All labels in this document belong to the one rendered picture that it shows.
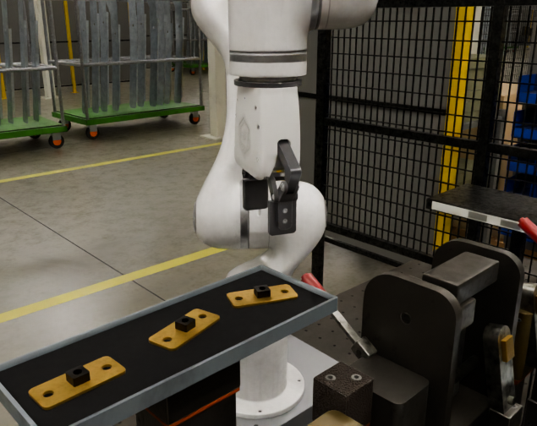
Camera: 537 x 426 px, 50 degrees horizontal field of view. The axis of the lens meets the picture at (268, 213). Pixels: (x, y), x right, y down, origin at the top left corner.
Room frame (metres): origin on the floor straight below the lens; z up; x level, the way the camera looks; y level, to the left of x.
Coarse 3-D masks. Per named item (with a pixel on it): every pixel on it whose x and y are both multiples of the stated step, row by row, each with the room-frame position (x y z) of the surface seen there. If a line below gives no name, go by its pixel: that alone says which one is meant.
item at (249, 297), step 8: (256, 288) 0.65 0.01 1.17; (264, 288) 0.65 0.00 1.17; (272, 288) 0.66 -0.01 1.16; (280, 288) 0.66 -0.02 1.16; (288, 288) 0.66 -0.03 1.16; (232, 296) 0.64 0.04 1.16; (240, 296) 0.64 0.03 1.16; (248, 296) 0.64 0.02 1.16; (256, 296) 0.64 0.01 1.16; (264, 296) 0.64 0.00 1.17; (272, 296) 0.64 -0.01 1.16; (280, 296) 0.64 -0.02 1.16; (288, 296) 0.64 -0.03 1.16; (296, 296) 0.64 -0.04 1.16; (232, 304) 0.62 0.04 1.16; (240, 304) 0.62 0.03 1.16; (248, 304) 0.62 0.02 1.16; (256, 304) 0.62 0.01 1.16
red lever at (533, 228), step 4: (520, 220) 0.98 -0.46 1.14; (524, 220) 0.97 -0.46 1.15; (528, 220) 0.97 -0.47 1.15; (520, 224) 0.98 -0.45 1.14; (524, 224) 0.97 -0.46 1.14; (528, 224) 0.97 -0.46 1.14; (532, 224) 0.97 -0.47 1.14; (524, 228) 0.97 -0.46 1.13; (528, 228) 0.97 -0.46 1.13; (532, 228) 0.96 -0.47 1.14; (536, 228) 0.96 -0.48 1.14; (528, 232) 0.96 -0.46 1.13; (532, 232) 0.96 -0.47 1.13; (536, 232) 0.96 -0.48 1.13; (532, 236) 0.96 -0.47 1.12; (536, 236) 0.95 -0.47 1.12; (536, 240) 0.95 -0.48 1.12
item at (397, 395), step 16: (368, 368) 0.61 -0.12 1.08; (384, 368) 0.61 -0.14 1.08; (400, 368) 0.61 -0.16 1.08; (384, 384) 0.58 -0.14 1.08; (400, 384) 0.58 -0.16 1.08; (416, 384) 0.58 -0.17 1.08; (384, 400) 0.55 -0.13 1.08; (400, 400) 0.55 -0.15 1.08; (416, 400) 0.56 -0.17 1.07; (384, 416) 0.55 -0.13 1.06; (400, 416) 0.54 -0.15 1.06; (416, 416) 0.56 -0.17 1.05
